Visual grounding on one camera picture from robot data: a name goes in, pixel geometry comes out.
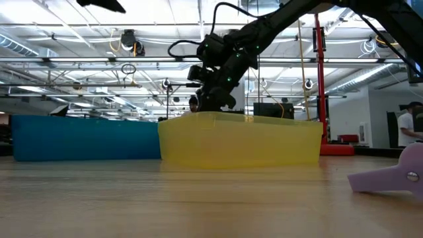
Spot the yellow hanging rope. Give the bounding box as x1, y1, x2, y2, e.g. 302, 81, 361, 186
296, 19, 314, 143

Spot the black ceiling cable loop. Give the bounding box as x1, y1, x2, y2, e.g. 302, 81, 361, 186
120, 63, 137, 75

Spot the blue plastic bin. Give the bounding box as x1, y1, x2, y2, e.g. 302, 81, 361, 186
11, 114, 162, 163

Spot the black angled panel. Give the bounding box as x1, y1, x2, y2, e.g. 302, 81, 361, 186
49, 104, 70, 117

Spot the black ceiling cable reel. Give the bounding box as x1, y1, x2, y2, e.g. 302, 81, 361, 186
120, 28, 146, 57

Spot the person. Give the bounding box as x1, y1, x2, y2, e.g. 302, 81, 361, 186
397, 101, 423, 148
188, 95, 200, 114

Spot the white building column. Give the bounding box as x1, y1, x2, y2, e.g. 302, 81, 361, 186
231, 74, 246, 112

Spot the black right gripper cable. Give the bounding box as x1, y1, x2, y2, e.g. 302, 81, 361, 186
167, 39, 203, 60

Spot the lilac staple remover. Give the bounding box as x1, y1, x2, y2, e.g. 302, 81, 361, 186
347, 141, 423, 201

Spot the red box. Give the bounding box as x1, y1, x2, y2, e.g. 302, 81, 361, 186
336, 134, 360, 144

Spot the black metal frame rig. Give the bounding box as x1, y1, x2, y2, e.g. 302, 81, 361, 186
166, 82, 220, 112

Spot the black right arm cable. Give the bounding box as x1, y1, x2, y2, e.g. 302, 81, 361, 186
211, 1, 261, 34

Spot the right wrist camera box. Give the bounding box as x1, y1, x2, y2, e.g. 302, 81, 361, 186
187, 64, 213, 84

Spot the yellow translucent plastic bin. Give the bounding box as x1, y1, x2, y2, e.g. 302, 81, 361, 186
157, 110, 324, 168

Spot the black background monitor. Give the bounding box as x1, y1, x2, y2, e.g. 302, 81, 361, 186
253, 102, 295, 120

